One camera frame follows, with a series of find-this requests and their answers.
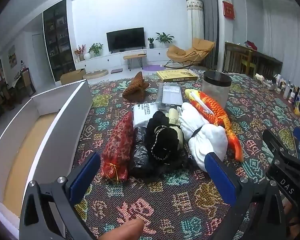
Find red patterned fabric pouch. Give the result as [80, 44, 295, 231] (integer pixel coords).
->
[101, 112, 134, 184]

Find white cloth bundle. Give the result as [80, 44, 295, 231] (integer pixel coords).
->
[177, 102, 228, 171]

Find orange fish plush toy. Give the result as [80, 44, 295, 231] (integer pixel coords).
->
[185, 89, 244, 162]

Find black hair clip bow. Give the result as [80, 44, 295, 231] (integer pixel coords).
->
[145, 111, 179, 165]

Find cream cloth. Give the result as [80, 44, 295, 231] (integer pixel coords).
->
[166, 108, 184, 150]

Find white wet wipes pack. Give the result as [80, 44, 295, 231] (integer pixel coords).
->
[132, 102, 159, 128]

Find operator's hand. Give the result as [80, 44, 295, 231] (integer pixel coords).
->
[98, 219, 144, 240]

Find white storage box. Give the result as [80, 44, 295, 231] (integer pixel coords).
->
[0, 80, 92, 238]

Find bottles cluster on table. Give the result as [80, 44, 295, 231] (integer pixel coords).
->
[254, 73, 300, 117]

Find clear jar black lid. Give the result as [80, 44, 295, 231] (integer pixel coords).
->
[202, 70, 232, 109]

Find dark wooden sideboard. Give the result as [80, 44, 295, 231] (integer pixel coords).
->
[223, 42, 283, 78]

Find patterned woven tablecloth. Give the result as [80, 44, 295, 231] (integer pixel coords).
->
[66, 68, 300, 240]

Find cardboard box on floor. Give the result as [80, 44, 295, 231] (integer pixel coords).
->
[60, 68, 86, 85]

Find clear plastic packet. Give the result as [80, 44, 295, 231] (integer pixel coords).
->
[156, 82, 183, 111]

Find round beige floor cushion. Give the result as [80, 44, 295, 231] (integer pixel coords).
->
[83, 69, 109, 80]

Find brown star pillow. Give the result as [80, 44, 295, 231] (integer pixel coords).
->
[122, 72, 149, 102]

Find yellow rocking lounge chair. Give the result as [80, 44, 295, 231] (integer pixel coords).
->
[164, 38, 215, 69]

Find red flowers in vase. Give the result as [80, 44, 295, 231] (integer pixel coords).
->
[74, 44, 86, 61]

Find potted plant left green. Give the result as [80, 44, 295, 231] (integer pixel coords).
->
[88, 43, 103, 56]

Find small wooden side table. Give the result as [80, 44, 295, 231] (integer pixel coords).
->
[123, 53, 147, 71]

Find purple floor mat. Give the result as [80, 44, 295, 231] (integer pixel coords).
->
[143, 65, 165, 72]

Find white TV cabinet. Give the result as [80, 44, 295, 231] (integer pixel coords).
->
[75, 48, 169, 73]

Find potted plant right large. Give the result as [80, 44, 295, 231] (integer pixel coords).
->
[155, 32, 174, 48]

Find white standing air conditioner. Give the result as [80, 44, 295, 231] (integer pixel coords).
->
[186, 0, 204, 42]

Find black television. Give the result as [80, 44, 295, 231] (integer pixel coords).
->
[106, 27, 145, 53]

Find potted plant right small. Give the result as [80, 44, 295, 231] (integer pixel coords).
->
[147, 37, 154, 49]

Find black glass display cabinet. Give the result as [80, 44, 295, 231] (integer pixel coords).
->
[43, 0, 76, 82]

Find grey curtain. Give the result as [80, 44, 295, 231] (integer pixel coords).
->
[201, 0, 219, 70]

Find red wall hanging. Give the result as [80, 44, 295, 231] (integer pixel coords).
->
[222, 1, 235, 20]

